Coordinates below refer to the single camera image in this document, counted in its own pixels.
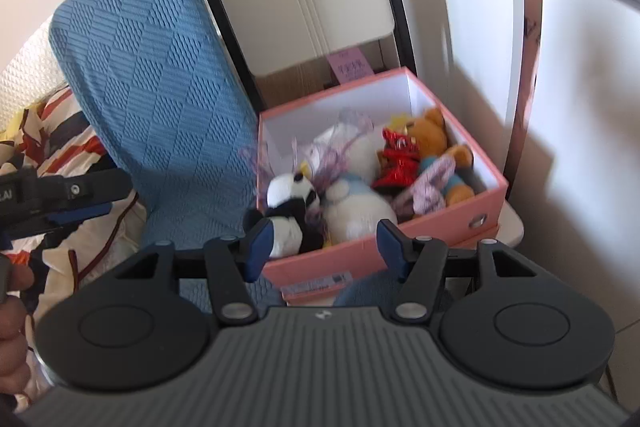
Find white textured bedspread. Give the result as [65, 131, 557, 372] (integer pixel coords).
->
[0, 14, 69, 134]

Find patterned fleece blanket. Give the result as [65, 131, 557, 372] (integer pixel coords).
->
[0, 86, 152, 408]

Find purple floral cloth toy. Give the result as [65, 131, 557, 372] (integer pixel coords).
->
[239, 107, 377, 228]

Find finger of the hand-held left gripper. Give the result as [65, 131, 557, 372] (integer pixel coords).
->
[37, 168, 132, 227]

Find brown teddy bear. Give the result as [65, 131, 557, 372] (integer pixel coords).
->
[402, 107, 476, 208]

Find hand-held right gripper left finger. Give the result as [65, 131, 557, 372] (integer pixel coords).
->
[114, 222, 276, 326]

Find blue textured chair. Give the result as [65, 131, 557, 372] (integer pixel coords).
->
[49, 0, 382, 312]

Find red sunglasses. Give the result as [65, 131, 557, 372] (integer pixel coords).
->
[372, 129, 424, 196]

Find shiny metal post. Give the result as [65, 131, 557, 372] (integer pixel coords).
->
[501, 0, 544, 190]

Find panda plush toy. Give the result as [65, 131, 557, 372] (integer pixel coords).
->
[242, 172, 327, 258]

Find person's left hand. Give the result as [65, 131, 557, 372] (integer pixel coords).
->
[0, 262, 36, 401]

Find pink storage box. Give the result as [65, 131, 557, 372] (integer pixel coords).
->
[256, 67, 510, 306]

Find white plush toy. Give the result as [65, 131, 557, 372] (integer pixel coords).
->
[300, 122, 399, 246]

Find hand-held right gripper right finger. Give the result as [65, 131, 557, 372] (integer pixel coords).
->
[376, 219, 543, 324]

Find pink paper label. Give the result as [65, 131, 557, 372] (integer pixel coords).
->
[327, 48, 374, 86]

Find pink striped plush toy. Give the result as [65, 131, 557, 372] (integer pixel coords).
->
[392, 156, 457, 219]

